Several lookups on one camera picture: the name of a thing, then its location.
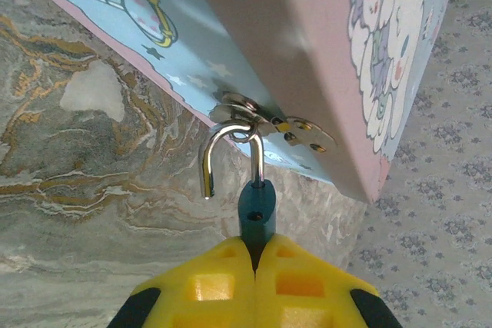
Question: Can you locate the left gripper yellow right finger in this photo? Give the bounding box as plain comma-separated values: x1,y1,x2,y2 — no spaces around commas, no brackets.
253,233,404,328

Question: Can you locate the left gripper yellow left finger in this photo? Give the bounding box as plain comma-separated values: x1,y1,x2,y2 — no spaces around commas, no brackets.
109,236,257,328

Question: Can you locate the blue padlock with silver shackle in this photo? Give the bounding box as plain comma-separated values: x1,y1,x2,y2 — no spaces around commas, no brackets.
198,119,278,272

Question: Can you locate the silver metal hasp latch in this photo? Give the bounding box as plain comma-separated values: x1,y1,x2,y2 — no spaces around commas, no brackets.
209,91,338,155

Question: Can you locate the pink and blue cartoon box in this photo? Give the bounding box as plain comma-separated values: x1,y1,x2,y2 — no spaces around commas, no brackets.
14,0,457,205

